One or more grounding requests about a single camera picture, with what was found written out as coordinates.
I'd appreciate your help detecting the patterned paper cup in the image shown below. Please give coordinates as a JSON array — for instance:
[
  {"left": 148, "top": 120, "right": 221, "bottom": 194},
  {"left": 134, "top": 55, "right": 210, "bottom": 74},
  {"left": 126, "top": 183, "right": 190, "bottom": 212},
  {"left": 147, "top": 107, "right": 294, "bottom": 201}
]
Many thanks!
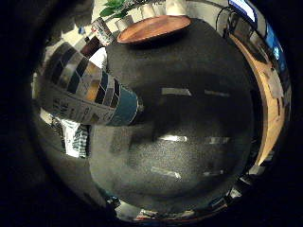
[{"left": 33, "top": 42, "right": 144, "bottom": 128}]

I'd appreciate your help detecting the dark grey table mat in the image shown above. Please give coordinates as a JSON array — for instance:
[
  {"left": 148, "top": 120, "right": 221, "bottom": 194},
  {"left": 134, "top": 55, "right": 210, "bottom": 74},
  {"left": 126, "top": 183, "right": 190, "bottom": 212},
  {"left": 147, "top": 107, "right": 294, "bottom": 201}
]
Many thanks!
[{"left": 88, "top": 18, "right": 264, "bottom": 216}]

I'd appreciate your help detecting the round wooden plate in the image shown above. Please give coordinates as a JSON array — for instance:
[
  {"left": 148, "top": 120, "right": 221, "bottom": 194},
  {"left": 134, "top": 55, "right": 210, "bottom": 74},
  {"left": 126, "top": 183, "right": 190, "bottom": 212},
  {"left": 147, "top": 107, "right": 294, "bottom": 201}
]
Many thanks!
[{"left": 116, "top": 14, "right": 192, "bottom": 44}]

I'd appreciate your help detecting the small white pot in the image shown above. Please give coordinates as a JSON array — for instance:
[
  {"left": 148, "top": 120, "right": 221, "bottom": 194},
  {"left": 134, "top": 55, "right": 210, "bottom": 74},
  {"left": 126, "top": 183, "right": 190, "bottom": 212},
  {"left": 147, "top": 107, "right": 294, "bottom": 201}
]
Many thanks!
[{"left": 115, "top": 15, "right": 135, "bottom": 32}]

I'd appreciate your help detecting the patterned cardboard carton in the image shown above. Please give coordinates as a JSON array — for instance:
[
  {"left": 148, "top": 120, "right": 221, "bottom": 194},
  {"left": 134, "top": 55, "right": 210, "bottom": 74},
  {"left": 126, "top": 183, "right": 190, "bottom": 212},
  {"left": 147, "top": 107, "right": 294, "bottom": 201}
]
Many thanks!
[{"left": 90, "top": 17, "right": 116, "bottom": 47}]

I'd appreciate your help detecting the white plant pot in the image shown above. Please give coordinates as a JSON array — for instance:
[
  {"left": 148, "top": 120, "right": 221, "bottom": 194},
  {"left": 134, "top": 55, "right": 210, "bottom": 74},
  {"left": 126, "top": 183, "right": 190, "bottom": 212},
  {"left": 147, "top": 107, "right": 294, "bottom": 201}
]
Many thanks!
[{"left": 165, "top": 0, "right": 187, "bottom": 17}]

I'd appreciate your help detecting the green leafy plant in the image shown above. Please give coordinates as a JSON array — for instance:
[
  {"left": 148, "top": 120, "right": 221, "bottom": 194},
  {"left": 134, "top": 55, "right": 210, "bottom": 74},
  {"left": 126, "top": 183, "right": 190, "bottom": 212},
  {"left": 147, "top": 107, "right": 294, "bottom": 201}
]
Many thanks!
[{"left": 98, "top": 0, "right": 135, "bottom": 20}]

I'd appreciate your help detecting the computer monitor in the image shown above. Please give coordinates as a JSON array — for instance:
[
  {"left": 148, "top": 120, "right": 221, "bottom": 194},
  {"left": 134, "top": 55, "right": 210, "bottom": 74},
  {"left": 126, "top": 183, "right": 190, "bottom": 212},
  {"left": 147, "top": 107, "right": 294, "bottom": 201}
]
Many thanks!
[{"left": 227, "top": 0, "right": 258, "bottom": 24}]

